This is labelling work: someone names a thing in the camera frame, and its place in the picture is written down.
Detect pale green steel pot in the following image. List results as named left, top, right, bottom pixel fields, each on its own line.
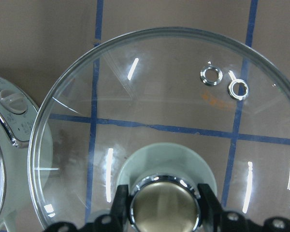
left=0, top=77, right=39, bottom=232

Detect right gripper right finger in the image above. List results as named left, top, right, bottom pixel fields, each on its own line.
left=197, top=184, right=223, bottom=232

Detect glass pot lid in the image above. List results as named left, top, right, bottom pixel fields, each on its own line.
left=28, top=28, right=290, bottom=232

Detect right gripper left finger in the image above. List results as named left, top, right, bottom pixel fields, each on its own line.
left=110, top=185, right=129, bottom=232

